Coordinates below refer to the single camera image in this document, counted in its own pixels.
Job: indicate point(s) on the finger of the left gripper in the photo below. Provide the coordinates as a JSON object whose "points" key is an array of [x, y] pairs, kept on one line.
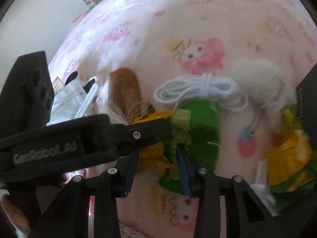
{"points": [[141, 135]]}

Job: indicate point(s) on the printed card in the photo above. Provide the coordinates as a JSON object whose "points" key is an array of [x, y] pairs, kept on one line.
{"points": [[58, 85]]}

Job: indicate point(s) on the brown wooden comb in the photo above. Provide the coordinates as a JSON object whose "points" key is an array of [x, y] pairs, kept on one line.
{"points": [[121, 81]]}

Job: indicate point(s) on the green yellow corn toy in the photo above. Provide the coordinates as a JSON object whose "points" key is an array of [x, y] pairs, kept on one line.
{"points": [[288, 172], [195, 125]]}

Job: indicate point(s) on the pink cartoon print blanket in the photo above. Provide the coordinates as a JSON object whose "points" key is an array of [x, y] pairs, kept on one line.
{"points": [[162, 39]]}

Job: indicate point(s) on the black storage box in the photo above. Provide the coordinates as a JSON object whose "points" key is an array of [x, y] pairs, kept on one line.
{"points": [[307, 105]]}

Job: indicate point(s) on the white fluffy keychain plush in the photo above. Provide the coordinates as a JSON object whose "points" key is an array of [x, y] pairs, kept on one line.
{"points": [[264, 83]]}

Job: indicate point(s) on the white feathery tuft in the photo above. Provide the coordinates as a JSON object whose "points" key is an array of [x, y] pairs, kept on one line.
{"points": [[123, 109]]}

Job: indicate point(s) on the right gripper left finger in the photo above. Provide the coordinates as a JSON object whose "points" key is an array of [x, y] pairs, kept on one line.
{"points": [[127, 168]]}

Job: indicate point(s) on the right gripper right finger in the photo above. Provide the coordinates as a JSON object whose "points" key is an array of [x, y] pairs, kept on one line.
{"points": [[188, 168]]}

